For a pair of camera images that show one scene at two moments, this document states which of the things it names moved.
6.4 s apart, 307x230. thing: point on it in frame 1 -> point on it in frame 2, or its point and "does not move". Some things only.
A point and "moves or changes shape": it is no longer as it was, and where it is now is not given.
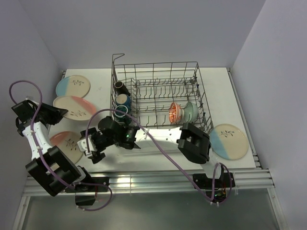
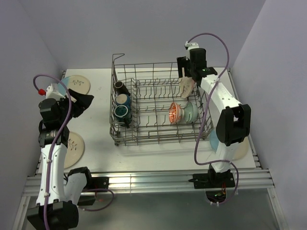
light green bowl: [191, 112] does not move
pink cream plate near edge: [67, 141] does not move
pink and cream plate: [78, 109] moves or changes shape
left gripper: [57, 113] -> [82, 102]
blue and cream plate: [73, 85] does not move
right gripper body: [102, 141] -> [183, 62]
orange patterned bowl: [175, 112] does not move
